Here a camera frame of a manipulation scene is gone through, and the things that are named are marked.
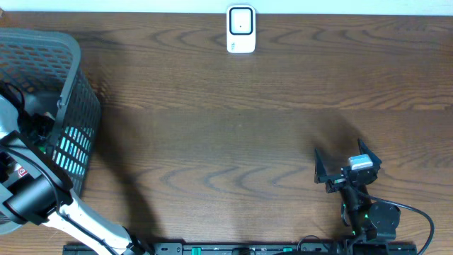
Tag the teal wet wipes pack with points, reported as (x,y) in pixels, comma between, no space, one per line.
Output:
(72,150)

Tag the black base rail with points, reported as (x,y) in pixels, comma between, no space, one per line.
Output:
(310,247)

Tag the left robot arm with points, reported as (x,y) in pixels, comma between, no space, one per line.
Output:
(36,190)

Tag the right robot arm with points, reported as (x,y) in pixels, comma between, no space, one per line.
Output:
(373,223)

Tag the grey plastic basket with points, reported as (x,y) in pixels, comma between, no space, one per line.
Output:
(44,69)

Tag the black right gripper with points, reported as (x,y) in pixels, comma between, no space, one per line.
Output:
(335,180)

